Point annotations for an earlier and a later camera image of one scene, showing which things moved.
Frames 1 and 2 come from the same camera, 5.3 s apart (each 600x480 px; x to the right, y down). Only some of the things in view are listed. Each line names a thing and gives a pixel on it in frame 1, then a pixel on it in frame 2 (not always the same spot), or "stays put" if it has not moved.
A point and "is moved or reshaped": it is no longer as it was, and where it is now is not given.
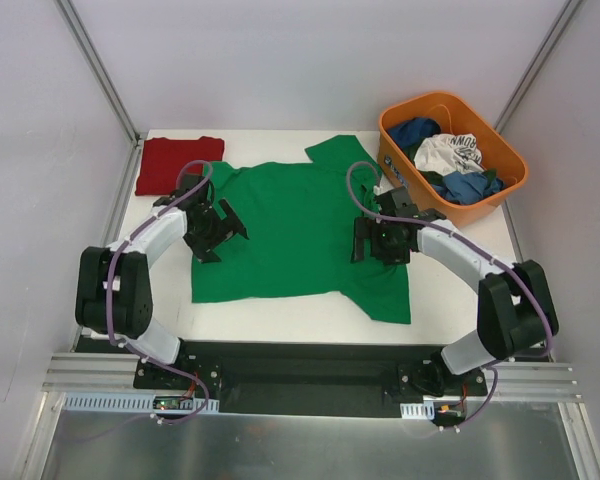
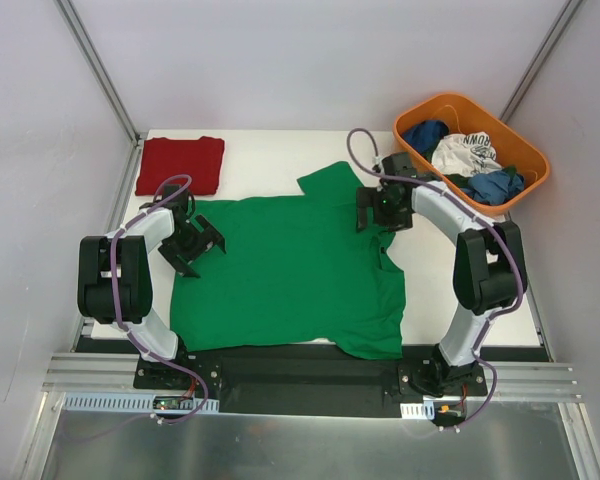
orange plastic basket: (448, 157) is moved or reshaped
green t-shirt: (299, 218) is moved or reshaped
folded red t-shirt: (162, 162) stays put
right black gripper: (366, 240) → (362, 210)
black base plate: (307, 379) stays put
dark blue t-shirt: (410, 130) → (427, 134)
